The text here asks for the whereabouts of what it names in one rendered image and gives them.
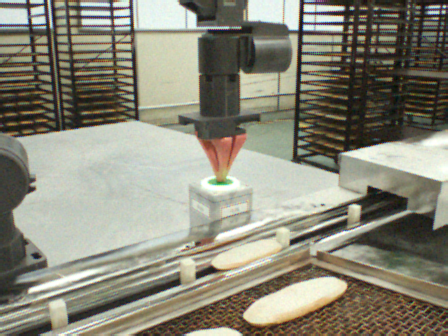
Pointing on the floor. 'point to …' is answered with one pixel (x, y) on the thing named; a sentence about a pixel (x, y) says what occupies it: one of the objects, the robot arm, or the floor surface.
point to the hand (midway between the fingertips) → (220, 175)
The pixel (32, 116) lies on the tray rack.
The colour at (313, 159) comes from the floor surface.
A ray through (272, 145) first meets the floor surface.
